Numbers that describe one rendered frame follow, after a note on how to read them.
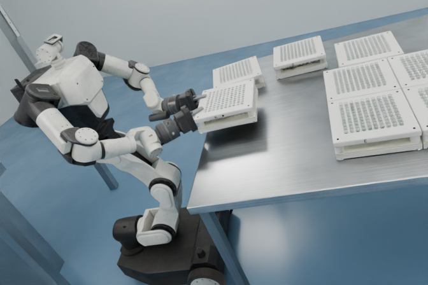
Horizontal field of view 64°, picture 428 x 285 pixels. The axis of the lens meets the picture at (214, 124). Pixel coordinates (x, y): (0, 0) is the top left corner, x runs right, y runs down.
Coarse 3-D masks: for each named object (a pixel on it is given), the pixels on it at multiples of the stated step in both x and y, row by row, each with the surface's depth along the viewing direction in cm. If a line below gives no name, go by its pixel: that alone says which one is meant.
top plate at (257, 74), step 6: (246, 60) 183; (252, 60) 180; (234, 66) 182; (252, 66) 174; (258, 66) 172; (216, 72) 184; (228, 72) 179; (258, 72) 167; (216, 78) 177; (222, 78) 175; (240, 78) 168; (246, 78) 165; (252, 78) 165; (258, 78) 165; (216, 84) 172; (222, 84) 169; (228, 84) 167
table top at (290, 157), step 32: (416, 32) 161; (288, 96) 153; (320, 96) 144; (256, 128) 141; (288, 128) 134; (320, 128) 127; (224, 160) 130; (256, 160) 124; (288, 160) 118; (320, 160) 113; (352, 160) 108; (384, 160) 104; (416, 160) 100; (192, 192) 122; (224, 192) 116; (256, 192) 111; (288, 192) 107; (320, 192) 103; (352, 192) 102
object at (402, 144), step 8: (360, 144) 109; (368, 144) 108; (376, 144) 107; (384, 144) 106; (392, 144) 105; (400, 144) 104; (408, 144) 102; (416, 144) 102; (344, 152) 109; (352, 152) 108; (360, 152) 107; (368, 152) 107; (376, 152) 106; (384, 152) 106; (392, 152) 105
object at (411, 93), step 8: (408, 88) 117; (416, 88) 115; (408, 96) 113; (416, 96) 112; (416, 104) 109; (424, 104) 108; (416, 112) 106; (424, 112) 105; (424, 120) 102; (424, 128) 99
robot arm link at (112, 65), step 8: (104, 64) 168; (112, 64) 170; (120, 64) 172; (128, 64) 174; (136, 64) 174; (144, 64) 179; (104, 72) 172; (112, 72) 172; (120, 72) 173; (128, 72) 174; (144, 72) 173
